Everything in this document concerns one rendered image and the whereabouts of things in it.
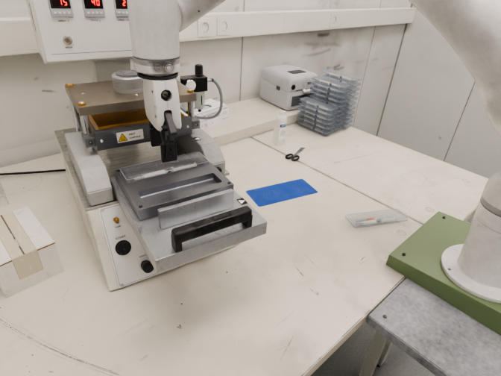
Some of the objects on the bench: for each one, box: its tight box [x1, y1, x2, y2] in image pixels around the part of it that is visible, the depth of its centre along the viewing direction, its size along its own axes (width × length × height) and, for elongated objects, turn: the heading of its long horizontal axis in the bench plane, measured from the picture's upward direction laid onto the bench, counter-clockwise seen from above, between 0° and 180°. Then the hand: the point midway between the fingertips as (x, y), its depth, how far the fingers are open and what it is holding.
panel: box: [98, 203, 235, 289], centre depth 83 cm, size 2×30×19 cm, turn 117°
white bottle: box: [273, 110, 287, 145], centre depth 147 cm, size 5×5×14 cm
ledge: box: [203, 97, 300, 146], centre depth 167 cm, size 30×84×4 cm, turn 127°
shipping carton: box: [0, 207, 64, 298], centre depth 81 cm, size 19×13×9 cm
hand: (163, 147), depth 74 cm, fingers open, 7 cm apart
